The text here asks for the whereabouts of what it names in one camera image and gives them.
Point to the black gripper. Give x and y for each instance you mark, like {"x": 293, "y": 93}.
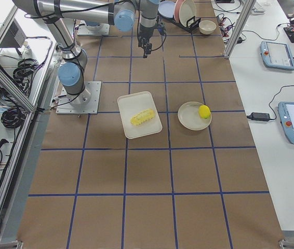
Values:
{"x": 145, "y": 32}

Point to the blue plate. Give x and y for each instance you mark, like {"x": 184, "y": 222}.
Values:
{"x": 166, "y": 9}

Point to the pink plate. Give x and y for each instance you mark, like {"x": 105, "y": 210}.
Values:
{"x": 178, "y": 5}

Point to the cream plate in rack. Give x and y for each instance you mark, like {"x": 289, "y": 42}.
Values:
{"x": 187, "y": 10}

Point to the round cream plate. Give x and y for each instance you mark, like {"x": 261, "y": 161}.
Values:
{"x": 189, "y": 117}

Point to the black dish rack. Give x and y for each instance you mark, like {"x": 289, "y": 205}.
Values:
{"x": 191, "y": 25}

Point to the white rectangular tray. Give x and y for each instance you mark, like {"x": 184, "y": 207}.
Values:
{"x": 130, "y": 105}

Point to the cream bowl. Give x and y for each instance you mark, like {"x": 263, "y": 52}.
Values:
{"x": 207, "y": 27}

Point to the yellow lemon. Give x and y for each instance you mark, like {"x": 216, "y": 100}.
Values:
{"x": 204, "y": 111}

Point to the black power adapter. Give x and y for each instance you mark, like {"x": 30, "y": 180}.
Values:
{"x": 259, "y": 116}

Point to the upper teach pendant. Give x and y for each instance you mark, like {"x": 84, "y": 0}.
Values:
{"x": 276, "y": 55}

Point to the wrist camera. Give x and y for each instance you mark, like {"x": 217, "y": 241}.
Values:
{"x": 160, "y": 26}

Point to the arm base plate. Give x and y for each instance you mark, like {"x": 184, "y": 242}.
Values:
{"x": 86, "y": 103}
{"x": 98, "y": 30}

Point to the aluminium frame post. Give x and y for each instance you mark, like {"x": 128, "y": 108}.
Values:
{"x": 240, "y": 23}

